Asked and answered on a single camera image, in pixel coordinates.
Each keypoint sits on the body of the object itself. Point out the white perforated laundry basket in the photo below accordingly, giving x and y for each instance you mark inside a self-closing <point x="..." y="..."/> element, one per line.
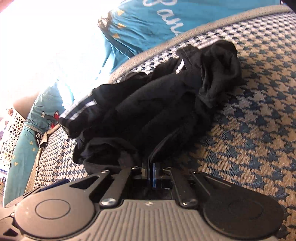
<point x="11" y="126"/>

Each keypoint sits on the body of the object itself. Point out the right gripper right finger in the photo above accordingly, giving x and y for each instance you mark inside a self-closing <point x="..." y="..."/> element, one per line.
<point x="219" y="201"/>

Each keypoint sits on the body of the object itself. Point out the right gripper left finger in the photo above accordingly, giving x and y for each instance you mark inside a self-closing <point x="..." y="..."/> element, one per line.
<point x="63" y="210"/>

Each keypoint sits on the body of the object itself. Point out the black garment with white stripes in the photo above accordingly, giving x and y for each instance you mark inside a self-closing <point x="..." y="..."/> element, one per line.
<point x="148" y="116"/>

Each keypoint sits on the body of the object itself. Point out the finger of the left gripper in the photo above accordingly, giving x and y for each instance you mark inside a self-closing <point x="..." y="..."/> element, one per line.
<point x="55" y="182"/>

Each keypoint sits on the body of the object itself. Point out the houndstooth blue beige mattress cover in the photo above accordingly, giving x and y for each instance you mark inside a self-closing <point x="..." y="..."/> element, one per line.
<point x="249" y="153"/>

